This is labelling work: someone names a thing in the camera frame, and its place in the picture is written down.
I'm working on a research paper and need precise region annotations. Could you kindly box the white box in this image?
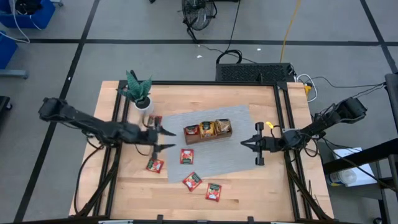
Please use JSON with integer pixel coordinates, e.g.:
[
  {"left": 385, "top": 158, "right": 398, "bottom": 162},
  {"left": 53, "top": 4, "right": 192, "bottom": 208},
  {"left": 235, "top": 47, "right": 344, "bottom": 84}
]
[{"left": 326, "top": 147, "right": 379, "bottom": 187}]

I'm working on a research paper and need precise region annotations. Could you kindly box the coiled black cable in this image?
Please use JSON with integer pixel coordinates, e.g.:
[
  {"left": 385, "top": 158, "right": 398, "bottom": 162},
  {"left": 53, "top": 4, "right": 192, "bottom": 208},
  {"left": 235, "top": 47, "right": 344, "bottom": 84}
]
[{"left": 216, "top": 49, "right": 243, "bottom": 65}]

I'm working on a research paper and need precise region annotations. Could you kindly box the grey woven placemat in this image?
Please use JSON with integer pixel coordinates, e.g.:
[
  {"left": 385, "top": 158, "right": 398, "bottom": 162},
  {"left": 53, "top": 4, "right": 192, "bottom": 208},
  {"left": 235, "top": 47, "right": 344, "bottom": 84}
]
[{"left": 160, "top": 104, "right": 264, "bottom": 184}]

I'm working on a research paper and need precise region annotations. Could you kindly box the black chair base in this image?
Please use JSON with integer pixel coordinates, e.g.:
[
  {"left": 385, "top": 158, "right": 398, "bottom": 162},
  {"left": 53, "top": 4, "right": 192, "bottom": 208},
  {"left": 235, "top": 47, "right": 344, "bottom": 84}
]
[{"left": 0, "top": 95, "right": 13, "bottom": 113}]

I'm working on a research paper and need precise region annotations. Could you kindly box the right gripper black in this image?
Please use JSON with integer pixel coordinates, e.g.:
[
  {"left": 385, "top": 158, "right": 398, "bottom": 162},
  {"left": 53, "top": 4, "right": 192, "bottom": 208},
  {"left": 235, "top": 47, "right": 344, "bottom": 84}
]
[{"left": 240, "top": 121, "right": 283, "bottom": 166}]

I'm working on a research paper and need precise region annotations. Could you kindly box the black floor fan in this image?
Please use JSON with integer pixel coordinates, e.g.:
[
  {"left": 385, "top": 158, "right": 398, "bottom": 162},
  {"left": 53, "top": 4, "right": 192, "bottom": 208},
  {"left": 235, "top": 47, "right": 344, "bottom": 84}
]
[{"left": 181, "top": 0, "right": 218, "bottom": 43}]

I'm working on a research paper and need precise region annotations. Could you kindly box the snake plant in white pot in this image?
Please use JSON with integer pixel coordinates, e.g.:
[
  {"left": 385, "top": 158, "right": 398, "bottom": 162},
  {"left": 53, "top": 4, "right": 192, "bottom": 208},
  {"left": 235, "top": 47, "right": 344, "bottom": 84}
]
[{"left": 117, "top": 70, "right": 155, "bottom": 115}]

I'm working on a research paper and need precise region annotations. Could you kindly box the three-compartment wooden tray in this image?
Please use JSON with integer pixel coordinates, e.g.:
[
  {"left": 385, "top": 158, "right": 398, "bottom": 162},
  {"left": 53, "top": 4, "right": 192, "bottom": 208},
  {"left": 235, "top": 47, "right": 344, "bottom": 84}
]
[{"left": 183, "top": 118, "right": 233, "bottom": 146}]

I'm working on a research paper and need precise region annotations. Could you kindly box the black computer case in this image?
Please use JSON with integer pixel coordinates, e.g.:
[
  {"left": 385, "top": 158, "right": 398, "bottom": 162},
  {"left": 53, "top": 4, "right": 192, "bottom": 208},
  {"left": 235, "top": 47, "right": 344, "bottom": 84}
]
[{"left": 215, "top": 63, "right": 295, "bottom": 83}]

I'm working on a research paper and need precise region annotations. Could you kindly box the yellow cable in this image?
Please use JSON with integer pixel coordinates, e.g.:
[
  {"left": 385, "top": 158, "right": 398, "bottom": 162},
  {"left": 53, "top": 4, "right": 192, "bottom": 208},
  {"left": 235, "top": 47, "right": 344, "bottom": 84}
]
[{"left": 279, "top": 0, "right": 302, "bottom": 63}]

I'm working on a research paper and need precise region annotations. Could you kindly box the black metal desk frame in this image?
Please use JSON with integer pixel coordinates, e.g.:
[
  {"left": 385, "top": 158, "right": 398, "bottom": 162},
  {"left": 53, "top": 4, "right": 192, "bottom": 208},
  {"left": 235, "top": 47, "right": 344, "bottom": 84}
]
[{"left": 322, "top": 73, "right": 398, "bottom": 224}]

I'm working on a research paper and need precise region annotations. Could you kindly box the orange mango tea packet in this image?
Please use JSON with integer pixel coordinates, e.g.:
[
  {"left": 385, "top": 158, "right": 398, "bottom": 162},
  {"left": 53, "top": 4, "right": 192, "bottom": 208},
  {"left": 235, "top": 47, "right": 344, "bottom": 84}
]
[{"left": 199, "top": 121, "right": 216, "bottom": 139}]

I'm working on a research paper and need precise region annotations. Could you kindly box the red strawberry tea packet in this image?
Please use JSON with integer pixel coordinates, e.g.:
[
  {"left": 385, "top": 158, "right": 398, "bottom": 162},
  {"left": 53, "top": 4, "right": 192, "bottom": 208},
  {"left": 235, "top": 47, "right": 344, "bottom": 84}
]
[
  {"left": 145, "top": 157, "right": 165, "bottom": 174},
  {"left": 147, "top": 114, "right": 163, "bottom": 127},
  {"left": 205, "top": 182, "right": 223, "bottom": 203},
  {"left": 185, "top": 124, "right": 200, "bottom": 136},
  {"left": 182, "top": 172, "right": 203, "bottom": 192},
  {"left": 180, "top": 148, "right": 195, "bottom": 165}
]

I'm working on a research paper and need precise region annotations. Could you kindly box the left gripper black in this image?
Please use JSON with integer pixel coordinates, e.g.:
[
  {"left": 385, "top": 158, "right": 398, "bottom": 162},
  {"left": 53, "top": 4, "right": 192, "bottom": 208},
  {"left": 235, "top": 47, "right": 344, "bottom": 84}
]
[{"left": 136, "top": 117, "right": 177, "bottom": 160}]

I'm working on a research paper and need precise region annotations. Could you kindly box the grey cart base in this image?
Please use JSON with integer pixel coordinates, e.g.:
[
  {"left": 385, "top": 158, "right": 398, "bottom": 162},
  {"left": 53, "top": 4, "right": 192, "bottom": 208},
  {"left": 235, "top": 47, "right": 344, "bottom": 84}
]
[{"left": 0, "top": 68, "right": 29, "bottom": 79}]

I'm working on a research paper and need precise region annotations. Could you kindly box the white cable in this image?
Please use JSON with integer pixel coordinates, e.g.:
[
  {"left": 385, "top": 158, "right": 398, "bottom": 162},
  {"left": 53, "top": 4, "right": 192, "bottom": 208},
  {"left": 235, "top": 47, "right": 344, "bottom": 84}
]
[{"left": 295, "top": 73, "right": 318, "bottom": 103}]

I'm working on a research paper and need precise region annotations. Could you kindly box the small blue plastic bin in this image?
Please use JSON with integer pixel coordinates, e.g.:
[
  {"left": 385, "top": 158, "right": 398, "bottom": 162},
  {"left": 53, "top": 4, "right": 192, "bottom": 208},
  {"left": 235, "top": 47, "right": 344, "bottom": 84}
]
[{"left": 0, "top": 30, "right": 19, "bottom": 70}]

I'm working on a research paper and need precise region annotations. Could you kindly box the large blue plastic bin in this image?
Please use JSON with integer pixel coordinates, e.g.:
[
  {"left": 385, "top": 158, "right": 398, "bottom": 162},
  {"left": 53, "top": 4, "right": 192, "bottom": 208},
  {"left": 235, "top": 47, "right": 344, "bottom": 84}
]
[{"left": 0, "top": 0, "right": 57, "bottom": 29}]

